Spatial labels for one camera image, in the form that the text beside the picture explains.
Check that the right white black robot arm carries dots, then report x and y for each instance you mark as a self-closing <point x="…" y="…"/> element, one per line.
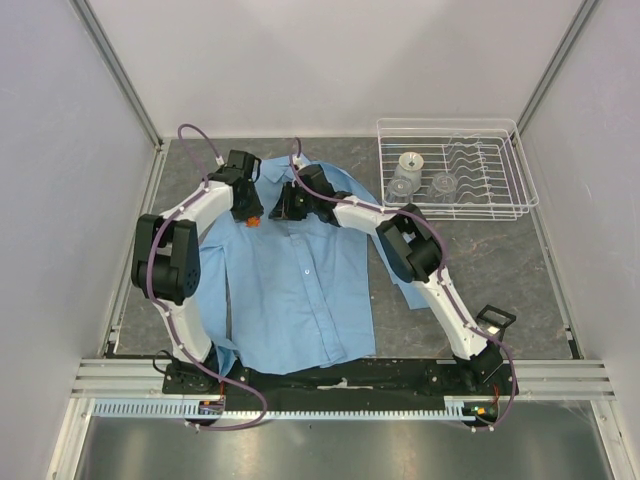
<point x="415" y="256"/>

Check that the right aluminium frame post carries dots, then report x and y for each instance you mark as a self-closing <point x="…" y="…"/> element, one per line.
<point x="569" y="40"/>

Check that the aluminium frame post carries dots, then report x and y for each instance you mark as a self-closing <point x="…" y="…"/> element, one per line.
<point x="99" y="37"/>
<point x="569" y="40"/>

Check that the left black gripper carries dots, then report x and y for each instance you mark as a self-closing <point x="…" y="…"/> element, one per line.
<point x="255" y="210"/>

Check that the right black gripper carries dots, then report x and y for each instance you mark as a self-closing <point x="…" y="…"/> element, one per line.
<point x="283" y="209"/>

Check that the clear glass lying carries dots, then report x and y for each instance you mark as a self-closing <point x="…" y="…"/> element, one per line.
<point x="443" y="189"/>
<point x="400" y="190"/>

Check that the small black framed stand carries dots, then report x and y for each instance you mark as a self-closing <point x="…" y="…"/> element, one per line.
<point x="496" y="320"/>

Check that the aluminium front rail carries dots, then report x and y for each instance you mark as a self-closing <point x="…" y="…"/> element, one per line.
<point x="537" y="379"/>

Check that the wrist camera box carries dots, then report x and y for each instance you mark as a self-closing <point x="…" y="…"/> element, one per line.
<point x="243" y="161"/>
<point x="313" y="177"/>

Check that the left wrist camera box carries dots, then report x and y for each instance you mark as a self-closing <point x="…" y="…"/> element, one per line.
<point x="243" y="161"/>

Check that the slotted grey cable duct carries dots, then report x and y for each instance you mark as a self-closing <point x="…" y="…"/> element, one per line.
<point x="193" y="409"/>

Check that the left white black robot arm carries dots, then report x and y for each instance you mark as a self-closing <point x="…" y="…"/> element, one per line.
<point x="166" y="264"/>

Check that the clear glass with gold base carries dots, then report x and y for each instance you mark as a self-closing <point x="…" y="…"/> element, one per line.
<point x="409" y="167"/>

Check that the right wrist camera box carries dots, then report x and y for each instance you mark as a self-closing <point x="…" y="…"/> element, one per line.
<point x="313" y="177"/>

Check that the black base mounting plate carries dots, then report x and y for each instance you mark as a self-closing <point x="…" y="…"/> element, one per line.
<point x="393" y="382"/>

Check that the clear glass lying right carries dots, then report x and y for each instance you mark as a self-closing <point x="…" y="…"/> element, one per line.
<point x="443" y="189"/>

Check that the clear glass lying left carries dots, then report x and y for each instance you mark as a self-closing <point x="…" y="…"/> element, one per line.
<point x="400" y="190"/>

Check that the white wire dish rack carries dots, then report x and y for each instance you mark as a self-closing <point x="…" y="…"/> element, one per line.
<point x="485" y="155"/>

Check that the left aluminium frame post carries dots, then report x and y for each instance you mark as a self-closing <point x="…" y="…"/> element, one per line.
<point x="99" y="37"/>

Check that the light blue button shirt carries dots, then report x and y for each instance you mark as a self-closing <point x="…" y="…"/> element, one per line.
<point x="286" y="295"/>

